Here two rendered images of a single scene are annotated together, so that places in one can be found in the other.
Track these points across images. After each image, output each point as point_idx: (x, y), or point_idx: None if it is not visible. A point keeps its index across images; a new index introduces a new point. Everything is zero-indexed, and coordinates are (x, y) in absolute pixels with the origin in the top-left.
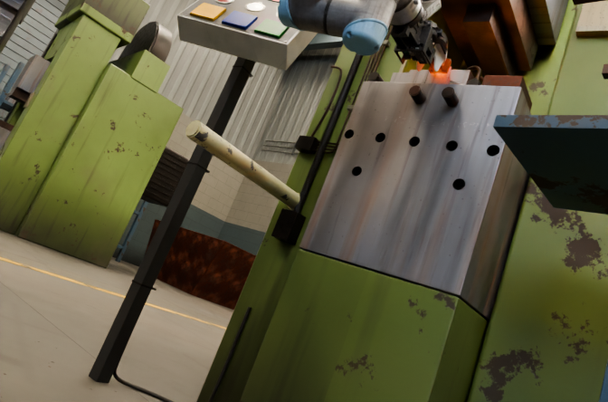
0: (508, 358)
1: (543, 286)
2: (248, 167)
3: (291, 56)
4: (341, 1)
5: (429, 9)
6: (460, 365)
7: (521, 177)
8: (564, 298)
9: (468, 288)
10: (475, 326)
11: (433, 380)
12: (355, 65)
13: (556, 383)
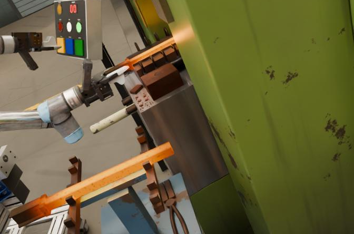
0: (240, 193)
1: (232, 169)
2: (125, 115)
3: (97, 52)
4: (55, 127)
5: (86, 80)
6: (218, 202)
7: (196, 118)
8: (238, 178)
9: (190, 190)
10: (218, 185)
11: (198, 221)
12: (129, 11)
13: (253, 211)
